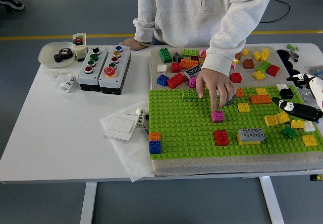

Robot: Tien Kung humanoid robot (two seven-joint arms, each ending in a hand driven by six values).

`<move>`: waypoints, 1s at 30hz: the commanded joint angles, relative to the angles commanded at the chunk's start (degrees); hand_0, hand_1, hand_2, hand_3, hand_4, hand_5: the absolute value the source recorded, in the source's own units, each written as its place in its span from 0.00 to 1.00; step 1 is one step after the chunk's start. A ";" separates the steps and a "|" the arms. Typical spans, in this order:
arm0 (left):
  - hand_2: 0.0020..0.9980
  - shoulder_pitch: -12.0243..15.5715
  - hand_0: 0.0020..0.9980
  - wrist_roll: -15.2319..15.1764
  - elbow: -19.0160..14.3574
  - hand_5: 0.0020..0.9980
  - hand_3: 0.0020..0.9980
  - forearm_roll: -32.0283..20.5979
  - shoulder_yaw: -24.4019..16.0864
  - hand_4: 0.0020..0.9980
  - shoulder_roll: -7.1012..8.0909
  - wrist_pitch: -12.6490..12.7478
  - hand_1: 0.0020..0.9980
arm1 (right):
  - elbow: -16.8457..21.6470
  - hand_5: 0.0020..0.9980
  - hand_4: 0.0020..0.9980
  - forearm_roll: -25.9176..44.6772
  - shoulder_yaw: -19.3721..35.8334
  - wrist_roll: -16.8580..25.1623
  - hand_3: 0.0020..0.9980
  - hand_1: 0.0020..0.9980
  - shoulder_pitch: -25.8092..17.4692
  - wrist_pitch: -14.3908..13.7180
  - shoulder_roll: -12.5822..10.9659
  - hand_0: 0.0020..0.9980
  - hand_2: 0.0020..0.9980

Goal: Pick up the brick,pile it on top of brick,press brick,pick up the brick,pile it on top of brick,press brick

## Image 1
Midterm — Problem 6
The person's left hand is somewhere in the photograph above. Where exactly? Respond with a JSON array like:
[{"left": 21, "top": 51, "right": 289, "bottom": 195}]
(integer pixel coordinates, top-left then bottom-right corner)
[{"left": 196, "top": 68, "right": 238, "bottom": 110}]

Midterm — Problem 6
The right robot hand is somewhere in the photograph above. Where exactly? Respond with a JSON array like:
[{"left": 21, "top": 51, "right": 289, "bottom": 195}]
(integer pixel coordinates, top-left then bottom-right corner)
[{"left": 271, "top": 73, "right": 323, "bottom": 123}]

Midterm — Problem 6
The person's right hand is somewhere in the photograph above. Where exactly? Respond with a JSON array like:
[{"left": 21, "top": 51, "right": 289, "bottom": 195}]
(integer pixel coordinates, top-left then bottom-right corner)
[{"left": 118, "top": 37, "right": 153, "bottom": 51}]

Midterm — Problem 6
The dark grey slope brick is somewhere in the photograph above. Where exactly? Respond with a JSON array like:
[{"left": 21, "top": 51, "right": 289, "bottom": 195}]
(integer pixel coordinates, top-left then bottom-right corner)
[{"left": 224, "top": 94, "right": 238, "bottom": 106}]

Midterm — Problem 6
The dark green brick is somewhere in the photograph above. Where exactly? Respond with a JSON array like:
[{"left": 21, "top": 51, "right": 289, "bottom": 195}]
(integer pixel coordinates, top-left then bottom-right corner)
[
  {"left": 158, "top": 47, "right": 174, "bottom": 64},
  {"left": 282, "top": 126, "right": 297, "bottom": 139}
]

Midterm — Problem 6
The light grey long brick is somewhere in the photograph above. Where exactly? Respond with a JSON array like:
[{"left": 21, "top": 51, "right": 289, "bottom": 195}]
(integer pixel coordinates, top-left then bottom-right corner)
[{"left": 237, "top": 127, "right": 265, "bottom": 143}]

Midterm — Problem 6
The grey brick with dark studs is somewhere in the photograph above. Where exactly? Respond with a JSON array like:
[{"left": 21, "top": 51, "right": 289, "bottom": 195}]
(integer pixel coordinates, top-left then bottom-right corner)
[{"left": 183, "top": 65, "right": 202, "bottom": 80}]

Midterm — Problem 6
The lime green long brick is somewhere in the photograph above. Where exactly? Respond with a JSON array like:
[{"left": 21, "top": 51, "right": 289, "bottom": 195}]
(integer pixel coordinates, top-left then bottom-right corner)
[
  {"left": 181, "top": 48, "right": 200, "bottom": 58},
  {"left": 181, "top": 89, "right": 202, "bottom": 100}
]

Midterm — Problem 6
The black brick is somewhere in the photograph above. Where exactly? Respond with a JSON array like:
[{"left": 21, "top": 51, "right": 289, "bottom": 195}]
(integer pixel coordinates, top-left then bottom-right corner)
[{"left": 279, "top": 88, "right": 295, "bottom": 100}]

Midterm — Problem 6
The orange long brick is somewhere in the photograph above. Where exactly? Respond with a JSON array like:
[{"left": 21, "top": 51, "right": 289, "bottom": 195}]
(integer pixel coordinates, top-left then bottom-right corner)
[
  {"left": 249, "top": 94, "right": 272, "bottom": 105},
  {"left": 180, "top": 59, "right": 200, "bottom": 70}
]

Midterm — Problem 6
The red long brick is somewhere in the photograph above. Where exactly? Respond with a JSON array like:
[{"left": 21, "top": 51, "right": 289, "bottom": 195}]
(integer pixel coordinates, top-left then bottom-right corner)
[{"left": 166, "top": 73, "right": 186, "bottom": 90}]

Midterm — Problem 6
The blue brick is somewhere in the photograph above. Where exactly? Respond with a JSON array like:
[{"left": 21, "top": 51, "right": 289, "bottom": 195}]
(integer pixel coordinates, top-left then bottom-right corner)
[
  {"left": 149, "top": 140, "right": 162, "bottom": 155},
  {"left": 156, "top": 74, "right": 170, "bottom": 87}
]

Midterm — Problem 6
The yellow flat brick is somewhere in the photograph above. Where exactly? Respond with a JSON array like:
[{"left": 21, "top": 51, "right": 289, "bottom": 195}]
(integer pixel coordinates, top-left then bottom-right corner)
[{"left": 264, "top": 115, "right": 279, "bottom": 127}]

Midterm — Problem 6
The yellow curved brick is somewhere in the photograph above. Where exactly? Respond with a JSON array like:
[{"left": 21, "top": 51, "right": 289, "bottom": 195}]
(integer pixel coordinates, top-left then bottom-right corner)
[{"left": 236, "top": 134, "right": 262, "bottom": 146}]

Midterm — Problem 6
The clear plastic bag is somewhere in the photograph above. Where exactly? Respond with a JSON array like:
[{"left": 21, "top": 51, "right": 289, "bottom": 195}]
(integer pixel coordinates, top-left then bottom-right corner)
[{"left": 300, "top": 87, "right": 318, "bottom": 106}]

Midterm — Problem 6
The grey emergency-stop control box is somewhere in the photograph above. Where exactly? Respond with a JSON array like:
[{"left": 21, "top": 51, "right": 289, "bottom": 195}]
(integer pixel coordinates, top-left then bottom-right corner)
[{"left": 97, "top": 44, "right": 132, "bottom": 95}]

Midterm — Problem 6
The grey four-button control box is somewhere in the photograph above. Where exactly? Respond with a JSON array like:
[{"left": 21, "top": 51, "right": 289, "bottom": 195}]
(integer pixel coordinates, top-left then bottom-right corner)
[{"left": 77, "top": 46, "right": 109, "bottom": 92}]

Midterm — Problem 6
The green studded baseplate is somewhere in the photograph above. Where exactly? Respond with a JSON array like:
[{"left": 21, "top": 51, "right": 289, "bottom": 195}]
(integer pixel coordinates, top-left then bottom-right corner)
[{"left": 148, "top": 85, "right": 323, "bottom": 160}]

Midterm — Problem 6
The white printed tube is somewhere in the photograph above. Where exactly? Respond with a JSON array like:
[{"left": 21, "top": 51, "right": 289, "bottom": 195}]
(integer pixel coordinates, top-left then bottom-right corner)
[{"left": 135, "top": 107, "right": 145, "bottom": 128}]

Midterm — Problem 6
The white pipe tee fitting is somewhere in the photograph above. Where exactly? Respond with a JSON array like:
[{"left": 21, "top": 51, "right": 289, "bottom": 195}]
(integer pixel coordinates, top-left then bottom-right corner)
[{"left": 55, "top": 73, "right": 77, "bottom": 93}]

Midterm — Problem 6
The white plastic bowl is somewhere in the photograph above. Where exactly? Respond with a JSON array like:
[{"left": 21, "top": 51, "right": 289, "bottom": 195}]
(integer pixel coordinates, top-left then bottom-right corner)
[{"left": 38, "top": 41, "right": 76, "bottom": 68}]

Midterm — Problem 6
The white table leg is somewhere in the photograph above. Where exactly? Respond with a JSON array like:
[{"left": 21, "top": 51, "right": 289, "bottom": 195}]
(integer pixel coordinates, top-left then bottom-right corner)
[
  {"left": 79, "top": 182, "right": 98, "bottom": 224},
  {"left": 258, "top": 176, "right": 285, "bottom": 224}
]

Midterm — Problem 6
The cream switch box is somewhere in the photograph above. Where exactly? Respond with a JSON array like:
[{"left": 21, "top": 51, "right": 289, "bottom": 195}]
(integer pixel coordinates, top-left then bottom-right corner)
[{"left": 72, "top": 33, "right": 88, "bottom": 62}]

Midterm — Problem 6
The white wall switch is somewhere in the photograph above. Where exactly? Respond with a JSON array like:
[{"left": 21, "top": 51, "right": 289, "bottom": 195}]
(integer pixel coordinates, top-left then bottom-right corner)
[{"left": 104, "top": 114, "right": 139, "bottom": 141}]

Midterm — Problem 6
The black floor cable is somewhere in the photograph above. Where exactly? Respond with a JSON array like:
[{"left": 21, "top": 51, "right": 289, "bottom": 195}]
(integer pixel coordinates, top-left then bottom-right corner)
[{"left": 259, "top": 0, "right": 323, "bottom": 24}]

